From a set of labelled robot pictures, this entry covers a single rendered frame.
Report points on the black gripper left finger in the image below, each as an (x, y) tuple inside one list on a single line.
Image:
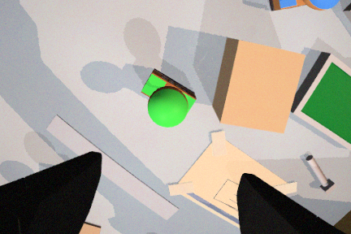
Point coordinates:
[(56, 200)]

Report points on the cream card taped to table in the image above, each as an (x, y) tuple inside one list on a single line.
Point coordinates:
[(212, 181)]

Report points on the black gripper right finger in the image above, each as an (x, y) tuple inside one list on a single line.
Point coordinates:
[(264, 210)]

